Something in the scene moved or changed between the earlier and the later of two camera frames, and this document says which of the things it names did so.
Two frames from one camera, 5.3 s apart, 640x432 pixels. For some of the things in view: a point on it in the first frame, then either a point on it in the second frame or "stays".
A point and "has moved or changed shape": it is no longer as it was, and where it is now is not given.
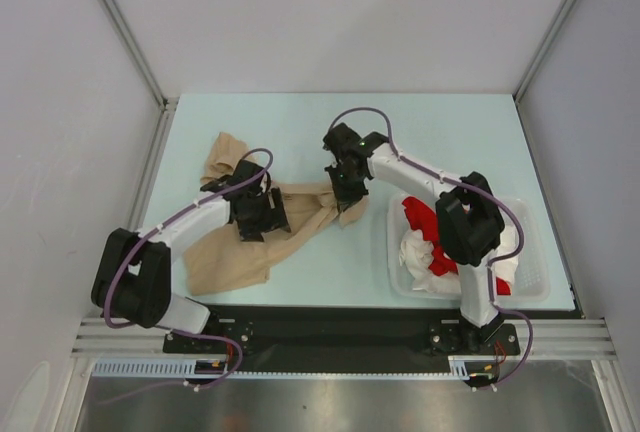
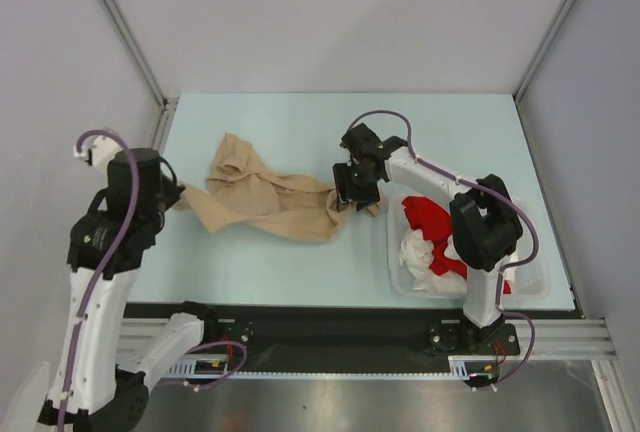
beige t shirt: x=223 y=260 has moved or changed shape
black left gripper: x=274 y=218 → x=174 y=190
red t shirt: x=424 y=218 stays
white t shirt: x=415 y=253 stays
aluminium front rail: x=553 y=339 stays
